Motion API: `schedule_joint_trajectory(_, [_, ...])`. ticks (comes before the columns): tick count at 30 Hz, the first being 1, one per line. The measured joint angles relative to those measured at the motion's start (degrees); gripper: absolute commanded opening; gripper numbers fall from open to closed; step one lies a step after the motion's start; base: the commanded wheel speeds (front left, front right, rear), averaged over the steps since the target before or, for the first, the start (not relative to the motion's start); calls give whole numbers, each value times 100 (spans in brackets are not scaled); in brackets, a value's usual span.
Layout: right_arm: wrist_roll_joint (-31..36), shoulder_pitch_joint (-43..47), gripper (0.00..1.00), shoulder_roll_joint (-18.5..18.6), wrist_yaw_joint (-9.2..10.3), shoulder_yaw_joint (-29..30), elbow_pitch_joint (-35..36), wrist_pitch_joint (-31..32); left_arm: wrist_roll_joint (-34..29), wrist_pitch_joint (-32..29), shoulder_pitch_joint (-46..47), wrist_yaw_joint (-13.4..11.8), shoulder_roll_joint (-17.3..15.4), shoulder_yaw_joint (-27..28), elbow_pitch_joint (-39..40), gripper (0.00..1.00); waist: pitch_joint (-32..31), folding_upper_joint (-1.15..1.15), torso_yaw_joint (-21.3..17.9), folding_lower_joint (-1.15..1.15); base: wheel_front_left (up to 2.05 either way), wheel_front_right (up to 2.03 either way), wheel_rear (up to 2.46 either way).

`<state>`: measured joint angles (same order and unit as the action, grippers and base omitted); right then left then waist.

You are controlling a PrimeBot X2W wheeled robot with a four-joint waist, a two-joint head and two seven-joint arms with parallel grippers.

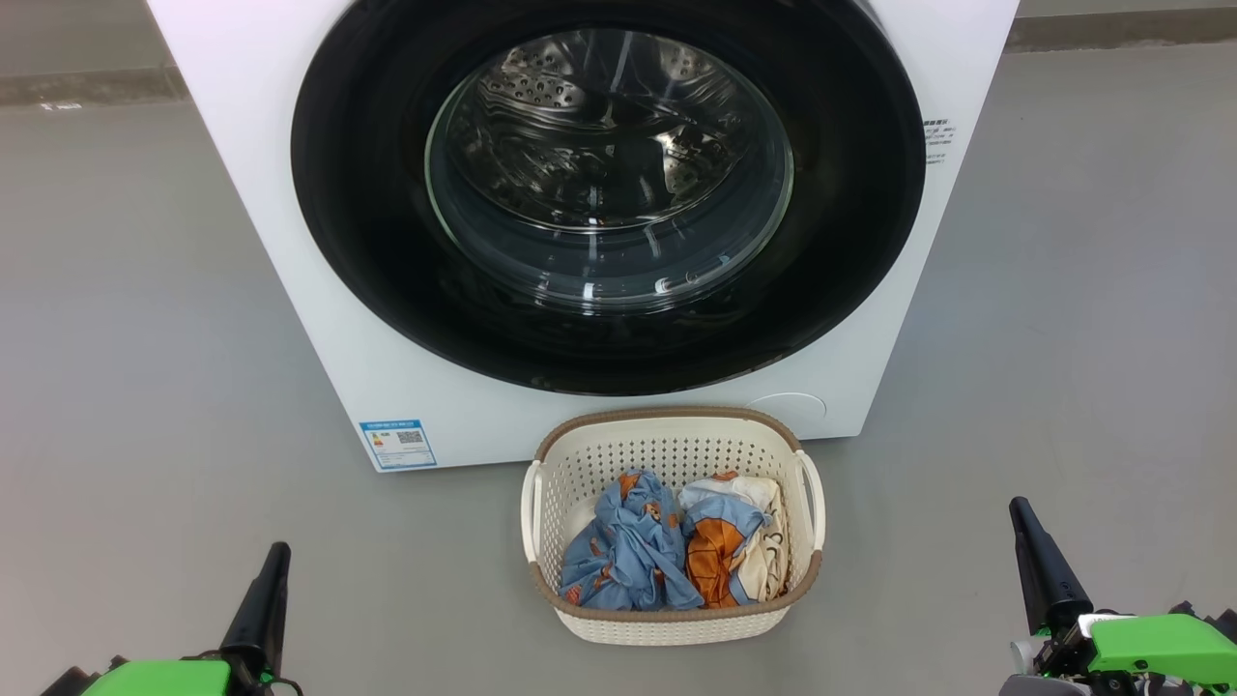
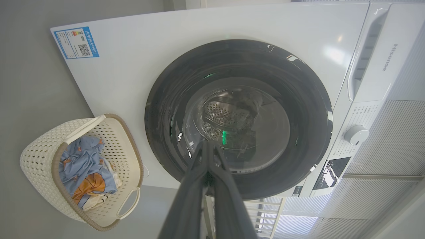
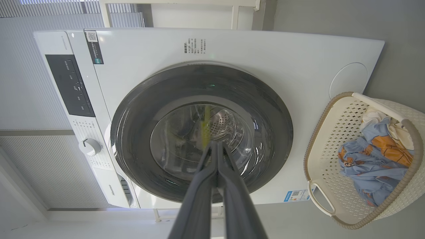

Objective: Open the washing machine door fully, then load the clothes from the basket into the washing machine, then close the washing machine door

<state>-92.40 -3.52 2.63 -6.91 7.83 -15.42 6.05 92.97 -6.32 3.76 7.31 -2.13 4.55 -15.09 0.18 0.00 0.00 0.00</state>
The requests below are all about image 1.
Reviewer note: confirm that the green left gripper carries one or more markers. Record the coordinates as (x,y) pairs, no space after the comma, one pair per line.
(164,679)

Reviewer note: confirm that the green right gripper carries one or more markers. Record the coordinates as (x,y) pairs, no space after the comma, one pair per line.
(1160,648)

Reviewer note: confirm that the cream garment with basketball print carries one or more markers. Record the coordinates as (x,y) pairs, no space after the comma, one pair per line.
(725,551)

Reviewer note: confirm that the blue garment with orange print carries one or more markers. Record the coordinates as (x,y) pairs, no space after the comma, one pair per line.
(628,551)

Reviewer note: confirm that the black round glass washer door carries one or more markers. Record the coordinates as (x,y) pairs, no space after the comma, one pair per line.
(367,242)

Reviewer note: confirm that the white front-load washing machine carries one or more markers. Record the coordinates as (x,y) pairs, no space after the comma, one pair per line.
(271,242)

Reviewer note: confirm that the blue energy label sticker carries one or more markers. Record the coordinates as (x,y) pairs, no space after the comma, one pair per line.
(396,445)

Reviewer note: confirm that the round white filter cover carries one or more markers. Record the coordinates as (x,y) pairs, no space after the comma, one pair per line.
(788,411)

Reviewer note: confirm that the cream perforated laundry basket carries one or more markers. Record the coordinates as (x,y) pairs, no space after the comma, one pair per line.
(667,449)

